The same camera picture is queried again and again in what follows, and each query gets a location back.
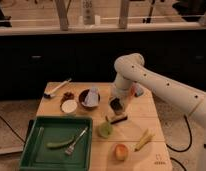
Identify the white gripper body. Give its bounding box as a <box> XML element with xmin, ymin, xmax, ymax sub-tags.
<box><xmin>110</xmin><ymin>84</ymin><xmax>129</xmax><ymax>103</ymax></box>

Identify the green cup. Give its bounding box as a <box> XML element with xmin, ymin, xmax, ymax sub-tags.
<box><xmin>97</xmin><ymin>122</ymin><xmax>113</xmax><ymax>138</ymax></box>

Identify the dark metal cup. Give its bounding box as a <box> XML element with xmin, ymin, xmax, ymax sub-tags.
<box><xmin>110</xmin><ymin>98</ymin><xmax>123</xmax><ymax>115</ymax></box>

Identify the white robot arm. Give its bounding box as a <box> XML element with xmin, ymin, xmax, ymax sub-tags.
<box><xmin>111</xmin><ymin>53</ymin><xmax>206</xmax><ymax>171</ymax></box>

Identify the orange blue toy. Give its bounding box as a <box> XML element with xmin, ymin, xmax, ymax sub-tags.
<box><xmin>131</xmin><ymin>83</ymin><xmax>144</xmax><ymax>97</ymax></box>

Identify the light blue cup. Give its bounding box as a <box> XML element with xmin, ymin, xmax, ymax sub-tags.
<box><xmin>84</xmin><ymin>87</ymin><xmax>98</xmax><ymax>107</ymax></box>

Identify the dark brown bowl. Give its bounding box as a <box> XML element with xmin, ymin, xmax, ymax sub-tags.
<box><xmin>78</xmin><ymin>89</ymin><xmax>100</xmax><ymax>110</ymax></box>

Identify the brown cookie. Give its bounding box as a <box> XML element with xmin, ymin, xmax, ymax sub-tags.
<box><xmin>62</xmin><ymin>92</ymin><xmax>74</xmax><ymax>102</ymax></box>

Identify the peach fruit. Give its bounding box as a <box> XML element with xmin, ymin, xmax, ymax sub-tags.
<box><xmin>114</xmin><ymin>144</ymin><xmax>128</xmax><ymax>161</ymax></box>

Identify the silver fork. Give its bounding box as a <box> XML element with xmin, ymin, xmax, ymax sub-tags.
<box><xmin>65</xmin><ymin>127</ymin><xmax>88</xmax><ymax>156</ymax></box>

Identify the green plastic tray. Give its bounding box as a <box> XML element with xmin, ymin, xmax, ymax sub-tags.
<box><xmin>19</xmin><ymin>116</ymin><xmax>92</xmax><ymax>171</ymax></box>

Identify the black handled tool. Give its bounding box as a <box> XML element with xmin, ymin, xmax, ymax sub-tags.
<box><xmin>105</xmin><ymin>116</ymin><xmax>128</xmax><ymax>125</ymax></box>

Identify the white handled brush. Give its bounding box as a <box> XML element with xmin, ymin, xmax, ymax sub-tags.
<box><xmin>43</xmin><ymin>78</ymin><xmax>72</xmax><ymax>99</ymax></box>

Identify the black floor cable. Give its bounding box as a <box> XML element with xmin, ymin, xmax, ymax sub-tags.
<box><xmin>165</xmin><ymin>115</ymin><xmax>193</xmax><ymax>171</ymax></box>

